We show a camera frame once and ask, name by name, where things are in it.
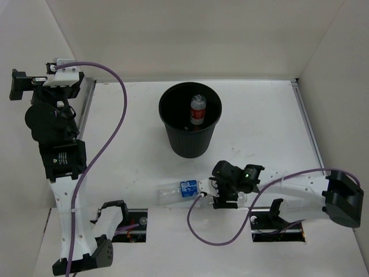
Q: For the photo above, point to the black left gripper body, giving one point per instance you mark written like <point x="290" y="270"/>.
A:
<point x="26" y="81"/>

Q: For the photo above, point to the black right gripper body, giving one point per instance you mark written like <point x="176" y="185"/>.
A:
<point x="227" y="191"/>

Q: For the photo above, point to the clear unlabelled plastic bottle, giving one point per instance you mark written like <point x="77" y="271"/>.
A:
<point x="207" y="201"/>

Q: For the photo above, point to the blue label clear bottle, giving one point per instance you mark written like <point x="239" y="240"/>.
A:
<point x="177" y="192"/>

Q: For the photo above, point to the red label clear bottle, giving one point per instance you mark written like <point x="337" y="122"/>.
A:
<point x="197" y="110"/>

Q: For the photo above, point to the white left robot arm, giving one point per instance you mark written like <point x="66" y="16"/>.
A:
<point x="51" y="119"/>

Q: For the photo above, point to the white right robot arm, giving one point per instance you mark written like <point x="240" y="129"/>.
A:
<point x="327" y="193"/>

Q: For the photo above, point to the black plastic waste bin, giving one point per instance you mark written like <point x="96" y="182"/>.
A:
<point x="187" y="140"/>

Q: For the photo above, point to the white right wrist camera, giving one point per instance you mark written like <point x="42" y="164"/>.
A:
<point x="209" y="189"/>

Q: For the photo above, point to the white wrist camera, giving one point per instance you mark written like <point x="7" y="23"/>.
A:
<point x="65" y="77"/>
<point x="209" y="189"/>

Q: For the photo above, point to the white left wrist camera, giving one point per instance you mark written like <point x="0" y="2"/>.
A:
<point x="65" y="77"/>

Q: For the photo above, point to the left aluminium table rail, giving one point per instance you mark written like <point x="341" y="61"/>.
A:
<point x="87" y="91"/>

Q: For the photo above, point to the aluminium table rail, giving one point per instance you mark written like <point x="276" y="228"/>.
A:
<point x="308" y="127"/>
<point x="87" y="91"/>

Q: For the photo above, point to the right aluminium table rail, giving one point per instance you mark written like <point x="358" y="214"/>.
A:
<point x="308" y="127"/>

